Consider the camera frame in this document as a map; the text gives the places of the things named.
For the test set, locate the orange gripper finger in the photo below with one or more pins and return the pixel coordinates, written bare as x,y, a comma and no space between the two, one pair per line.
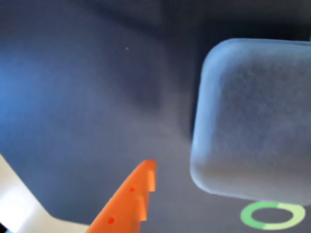
126,206

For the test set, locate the dark mat with WOWROBO print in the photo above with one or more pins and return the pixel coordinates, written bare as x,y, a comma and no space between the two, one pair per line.
85,97

